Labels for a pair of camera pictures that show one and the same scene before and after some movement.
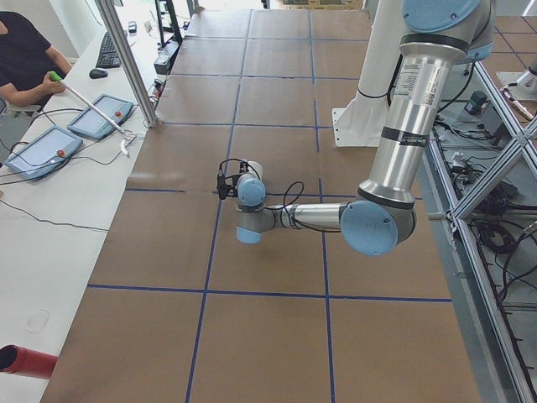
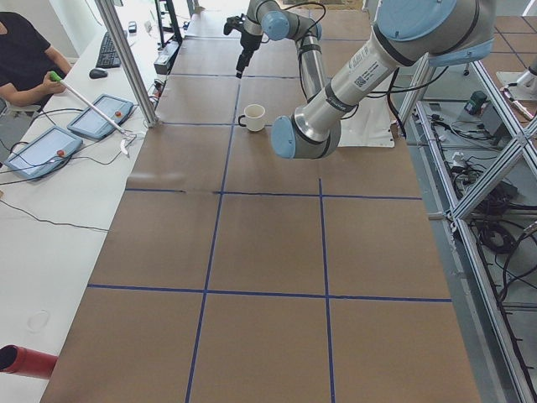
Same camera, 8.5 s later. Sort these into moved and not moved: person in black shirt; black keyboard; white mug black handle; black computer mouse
Moved: white mug black handle
Not moved: person in black shirt; black keyboard; black computer mouse
